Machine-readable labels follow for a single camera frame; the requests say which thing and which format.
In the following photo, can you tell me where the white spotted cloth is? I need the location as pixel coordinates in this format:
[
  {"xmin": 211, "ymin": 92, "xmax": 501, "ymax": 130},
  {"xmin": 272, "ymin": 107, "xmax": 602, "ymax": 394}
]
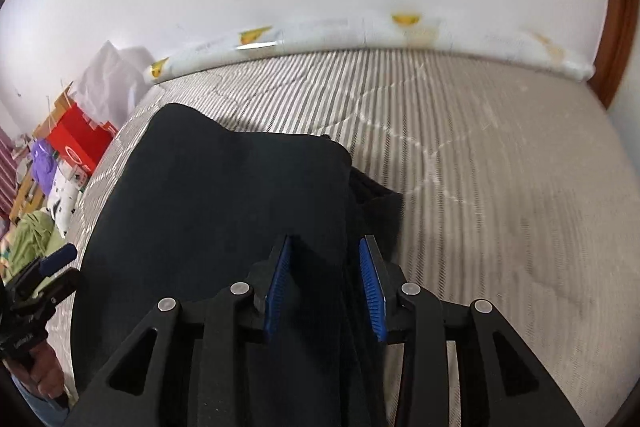
[{"xmin": 42, "ymin": 167, "xmax": 82, "ymax": 238}]

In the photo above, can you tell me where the grey striped mattress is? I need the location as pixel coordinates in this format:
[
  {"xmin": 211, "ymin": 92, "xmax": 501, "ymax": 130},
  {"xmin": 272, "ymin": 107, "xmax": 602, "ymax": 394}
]
[{"xmin": 47, "ymin": 49, "xmax": 640, "ymax": 427}]

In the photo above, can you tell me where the black sweater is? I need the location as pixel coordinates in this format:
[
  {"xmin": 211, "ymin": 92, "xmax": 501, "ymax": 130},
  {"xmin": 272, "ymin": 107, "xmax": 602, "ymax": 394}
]
[{"xmin": 70, "ymin": 103, "xmax": 405, "ymax": 427}]

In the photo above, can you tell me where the white rolled mat yellow print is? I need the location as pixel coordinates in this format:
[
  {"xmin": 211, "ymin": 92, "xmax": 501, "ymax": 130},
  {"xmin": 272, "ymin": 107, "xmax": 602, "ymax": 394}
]
[{"xmin": 142, "ymin": 9, "xmax": 596, "ymax": 84}]

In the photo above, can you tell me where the red paper bag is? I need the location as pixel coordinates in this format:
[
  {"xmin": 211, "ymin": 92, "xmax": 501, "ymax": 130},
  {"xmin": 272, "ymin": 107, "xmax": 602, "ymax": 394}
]
[{"xmin": 46, "ymin": 103, "xmax": 118, "ymax": 175}]

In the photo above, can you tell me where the purple cloth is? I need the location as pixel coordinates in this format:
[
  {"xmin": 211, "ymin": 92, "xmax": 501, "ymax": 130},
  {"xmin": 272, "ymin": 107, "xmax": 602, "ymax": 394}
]
[{"xmin": 30, "ymin": 139, "xmax": 63, "ymax": 198}]

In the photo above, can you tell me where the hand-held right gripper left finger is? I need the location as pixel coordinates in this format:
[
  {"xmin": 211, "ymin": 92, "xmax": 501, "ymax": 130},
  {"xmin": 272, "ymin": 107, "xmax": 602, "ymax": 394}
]
[{"xmin": 62, "ymin": 234, "xmax": 293, "ymax": 427}]

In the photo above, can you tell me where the person's left hand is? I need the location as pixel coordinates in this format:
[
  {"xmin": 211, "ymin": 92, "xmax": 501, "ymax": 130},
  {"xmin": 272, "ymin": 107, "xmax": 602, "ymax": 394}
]
[{"xmin": 10, "ymin": 341, "xmax": 67, "ymax": 408}]

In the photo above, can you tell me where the brown wooden door frame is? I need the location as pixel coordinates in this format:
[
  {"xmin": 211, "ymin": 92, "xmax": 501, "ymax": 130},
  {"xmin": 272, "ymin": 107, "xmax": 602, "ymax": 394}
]
[{"xmin": 587, "ymin": 0, "xmax": 640, "ymax": 110}]

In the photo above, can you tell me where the green cloth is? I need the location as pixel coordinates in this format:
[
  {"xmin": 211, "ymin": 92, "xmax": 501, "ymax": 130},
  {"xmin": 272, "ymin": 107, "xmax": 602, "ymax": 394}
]
[{"xmin": 0, "ymin": 211, "xmax": 56, "ymax": 278}]

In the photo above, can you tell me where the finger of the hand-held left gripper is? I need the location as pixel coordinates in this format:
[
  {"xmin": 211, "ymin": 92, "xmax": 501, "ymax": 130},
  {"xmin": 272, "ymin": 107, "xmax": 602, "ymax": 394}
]
[
  {"xmin": 39, "ymin": 243, "xmax": 79, "ymax": 277},
  {"xmin": 46, "ymin": 269, "xmax": 82, "ymax": 304}
]

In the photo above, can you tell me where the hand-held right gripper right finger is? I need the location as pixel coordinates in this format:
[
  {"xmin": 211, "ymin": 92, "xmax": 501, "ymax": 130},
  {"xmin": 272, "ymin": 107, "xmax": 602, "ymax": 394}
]
[{"xmin": 359, "ymin": 235, "xmax": 586, "ymax": 427}]

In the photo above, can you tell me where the brown paper bag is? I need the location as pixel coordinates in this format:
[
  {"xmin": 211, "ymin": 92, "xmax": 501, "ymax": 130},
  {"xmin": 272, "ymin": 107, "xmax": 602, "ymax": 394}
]
[{"xmin": 32, "ymin": 81, "xmax": 77, "ymax": 140}]

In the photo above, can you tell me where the white plastic bag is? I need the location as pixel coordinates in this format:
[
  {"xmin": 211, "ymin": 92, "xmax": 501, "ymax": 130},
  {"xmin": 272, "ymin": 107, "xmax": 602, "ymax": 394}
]
[{"xmin": 75, "ymin": 41, "xmax": 156, "ymax": 128}]

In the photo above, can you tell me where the wooden nightstand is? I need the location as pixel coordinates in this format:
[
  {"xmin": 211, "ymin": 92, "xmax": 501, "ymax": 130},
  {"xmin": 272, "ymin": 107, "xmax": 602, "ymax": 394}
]
[{"xmin": 10, "ymin": 167, "xmax": 47, "ymax": 225}]

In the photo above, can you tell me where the pink striped cloth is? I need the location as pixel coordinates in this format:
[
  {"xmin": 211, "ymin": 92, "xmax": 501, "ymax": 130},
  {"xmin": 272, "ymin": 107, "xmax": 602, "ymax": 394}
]
[{"xmin": 0, "ymin": 127, "xmax": 21, "ymax": 220}]

